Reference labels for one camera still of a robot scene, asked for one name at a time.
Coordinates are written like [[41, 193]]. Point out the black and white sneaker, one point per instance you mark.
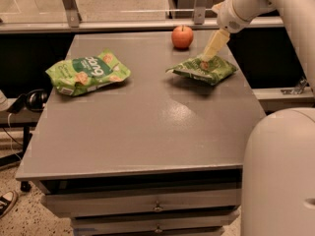
[[7, 201]]

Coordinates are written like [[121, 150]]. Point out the green Kettle jalapeno chip bag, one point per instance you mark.
[[211, 72]]

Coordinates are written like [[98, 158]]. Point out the grey upper drawer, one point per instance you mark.
[[142, 200]]

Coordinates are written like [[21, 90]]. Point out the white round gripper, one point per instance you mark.
[[230, 16]]

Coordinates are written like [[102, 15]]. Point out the metal bracket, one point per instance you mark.
[[297, 89]]

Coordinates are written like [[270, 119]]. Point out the red apple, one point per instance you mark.
[[182, 37]]

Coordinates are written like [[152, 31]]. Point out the grey drawer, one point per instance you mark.
[[142, 200], [155, 223]]

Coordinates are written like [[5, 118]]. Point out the light green snack bag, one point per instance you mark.
[[82, 75]]

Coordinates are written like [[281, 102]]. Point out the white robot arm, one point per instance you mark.
[[278, 182]]

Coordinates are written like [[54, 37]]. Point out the black headphones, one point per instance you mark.
[[33, 101]]

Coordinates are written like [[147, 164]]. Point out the black side stand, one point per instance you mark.
[[16, 133]]

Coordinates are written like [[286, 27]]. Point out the glass barrier with metal rail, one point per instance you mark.
[[39, 16]]

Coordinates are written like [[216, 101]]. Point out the grey lower drawer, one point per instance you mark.
[[155, 223]]

